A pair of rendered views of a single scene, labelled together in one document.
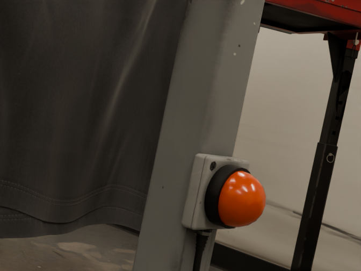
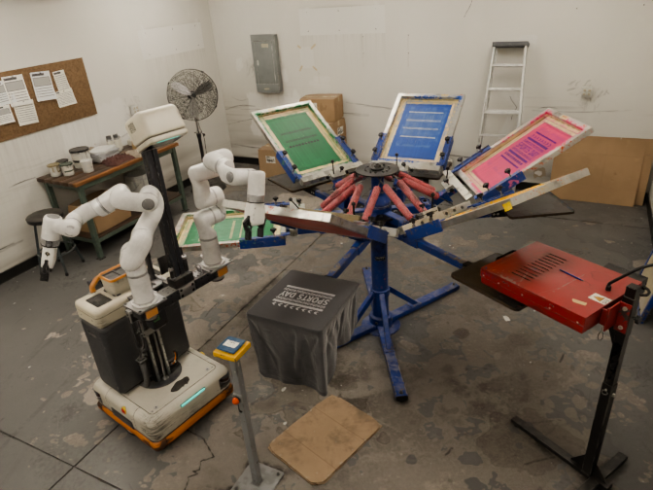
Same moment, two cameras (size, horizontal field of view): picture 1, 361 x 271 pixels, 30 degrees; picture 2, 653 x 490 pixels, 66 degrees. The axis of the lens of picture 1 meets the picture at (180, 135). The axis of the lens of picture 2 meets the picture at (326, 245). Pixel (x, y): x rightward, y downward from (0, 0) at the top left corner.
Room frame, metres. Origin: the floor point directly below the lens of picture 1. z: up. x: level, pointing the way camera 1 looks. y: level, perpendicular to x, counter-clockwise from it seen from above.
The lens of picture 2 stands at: (0.57, -1.99, 2.44)
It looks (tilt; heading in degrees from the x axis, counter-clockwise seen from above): 27 degrees down; 79
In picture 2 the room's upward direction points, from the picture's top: 4 degrees counter-clockwise
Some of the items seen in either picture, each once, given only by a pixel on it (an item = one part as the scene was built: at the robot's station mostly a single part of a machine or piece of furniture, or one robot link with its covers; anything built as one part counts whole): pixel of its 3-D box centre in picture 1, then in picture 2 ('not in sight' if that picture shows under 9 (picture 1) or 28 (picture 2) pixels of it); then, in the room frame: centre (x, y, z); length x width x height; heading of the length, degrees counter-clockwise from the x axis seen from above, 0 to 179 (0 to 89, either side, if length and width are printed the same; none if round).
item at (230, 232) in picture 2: not in sight; (250, 214); (0.71, 1.31, 1.05); 1.08 x 0.61 x 0.23; 170
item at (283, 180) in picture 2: not in sight; (326, 196); (1.36, 1.79, 0.91); 1.34 x 0.40 x 0.08; 110
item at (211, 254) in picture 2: not in sight; (209, 249); (0.43, 0.53, 1.21); 0.16 x 0.13 x 0.15; 129
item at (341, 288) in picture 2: not in sight; (304, 297); (0.89, 0.30, 0.95); 0.48 x 0.44 x 0.01; 50
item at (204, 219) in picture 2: not in sight; (207, 223); (0.45, 0.52, 1.37); 0.13 x 0.10 x 0.16; 31
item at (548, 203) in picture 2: not in sight; (470, 213); (2.26, 1.05, 0.91); 1.34 x 0.40 x 0.08; 170
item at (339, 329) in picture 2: not in sight; (341, 336); (1.05, 0.17, 0.74); 0.46 x 0.04 x 0.42; 50
